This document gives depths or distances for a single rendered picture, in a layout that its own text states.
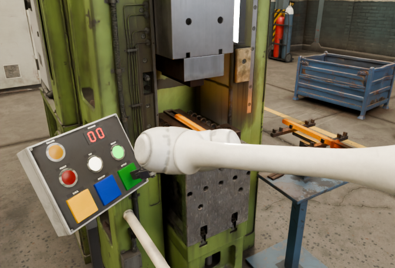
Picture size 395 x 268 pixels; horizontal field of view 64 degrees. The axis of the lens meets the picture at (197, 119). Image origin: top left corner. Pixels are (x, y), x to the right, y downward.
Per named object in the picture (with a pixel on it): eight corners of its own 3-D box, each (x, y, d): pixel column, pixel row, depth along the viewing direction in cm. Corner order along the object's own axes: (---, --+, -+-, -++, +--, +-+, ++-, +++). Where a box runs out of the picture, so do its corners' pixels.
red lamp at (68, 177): (78, 184, 96) (76, 171, 94) (62, 188, 94) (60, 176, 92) (76, 179, 98) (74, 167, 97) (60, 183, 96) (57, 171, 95)
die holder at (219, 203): (248, 220, 171) (253, 145, 155) (187, 247, 152) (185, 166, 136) (194, 174, 215) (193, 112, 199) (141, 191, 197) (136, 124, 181)
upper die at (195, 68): (223, 75, 140) (224, 53, 136) (184, 81, 130) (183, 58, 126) (177, 60, 173) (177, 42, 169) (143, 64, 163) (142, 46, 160)
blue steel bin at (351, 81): (389, 108, 482) (400, 61, 456) (363, 119, 437) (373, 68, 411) (319, 91, 571) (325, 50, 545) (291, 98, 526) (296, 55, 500)
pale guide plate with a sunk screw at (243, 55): (250, 80, 165) (251, 47, 159) (236, 83, 161) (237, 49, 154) (247, 80, 167) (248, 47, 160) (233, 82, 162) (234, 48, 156)
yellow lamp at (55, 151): (66, 158, 95) (63, 146, 94) (49, 163, 93) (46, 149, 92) (64, 154, 98) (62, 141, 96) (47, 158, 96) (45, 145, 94)
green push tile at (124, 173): (142, 180, 114) (133, 162, 113) (127, 190, 108) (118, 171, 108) (139, 181, 115) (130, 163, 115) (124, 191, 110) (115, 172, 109)
